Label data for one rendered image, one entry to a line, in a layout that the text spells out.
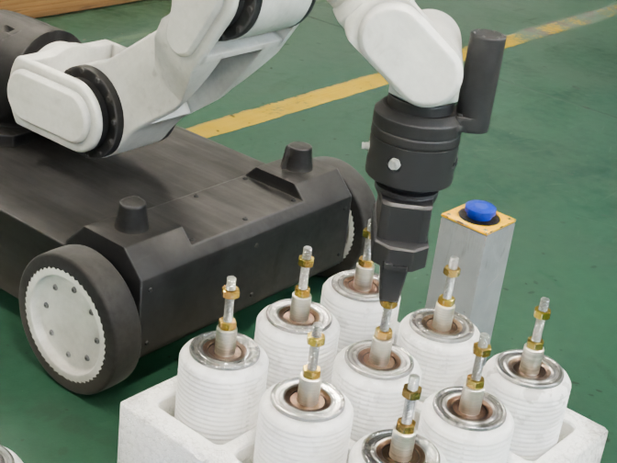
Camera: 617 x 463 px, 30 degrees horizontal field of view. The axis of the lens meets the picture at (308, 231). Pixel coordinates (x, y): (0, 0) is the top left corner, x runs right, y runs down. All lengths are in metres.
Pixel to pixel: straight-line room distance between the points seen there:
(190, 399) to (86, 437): 0.32
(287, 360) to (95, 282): 0.32
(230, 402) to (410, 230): 0.26
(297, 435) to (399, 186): 0.26
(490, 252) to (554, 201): 0.96
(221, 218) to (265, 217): 0.07
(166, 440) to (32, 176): 0.70
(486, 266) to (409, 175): 0.38
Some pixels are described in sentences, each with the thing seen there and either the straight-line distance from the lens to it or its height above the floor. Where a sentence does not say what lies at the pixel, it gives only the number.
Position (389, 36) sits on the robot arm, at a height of 0.62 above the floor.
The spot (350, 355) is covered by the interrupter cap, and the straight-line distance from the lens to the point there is 1.25.
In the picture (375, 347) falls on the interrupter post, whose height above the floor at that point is 0.27.
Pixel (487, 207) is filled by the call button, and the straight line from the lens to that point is 1.47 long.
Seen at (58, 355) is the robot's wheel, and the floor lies 0.04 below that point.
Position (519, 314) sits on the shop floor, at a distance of 1.94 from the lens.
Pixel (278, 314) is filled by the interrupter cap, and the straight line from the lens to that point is 1.31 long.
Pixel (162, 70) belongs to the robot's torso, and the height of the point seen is 0.39.
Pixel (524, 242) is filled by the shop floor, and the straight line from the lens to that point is 2.20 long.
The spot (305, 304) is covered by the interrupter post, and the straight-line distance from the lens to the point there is 1.29.
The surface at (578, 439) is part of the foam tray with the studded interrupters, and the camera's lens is 1.33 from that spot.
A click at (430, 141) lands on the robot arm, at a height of 0.52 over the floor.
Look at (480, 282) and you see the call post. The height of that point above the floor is 0.24.
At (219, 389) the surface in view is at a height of 0.23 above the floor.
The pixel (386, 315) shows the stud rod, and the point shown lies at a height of 0.31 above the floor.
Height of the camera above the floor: 0.90
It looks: 25 degrees down
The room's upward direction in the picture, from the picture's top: 7 degrees clockwise
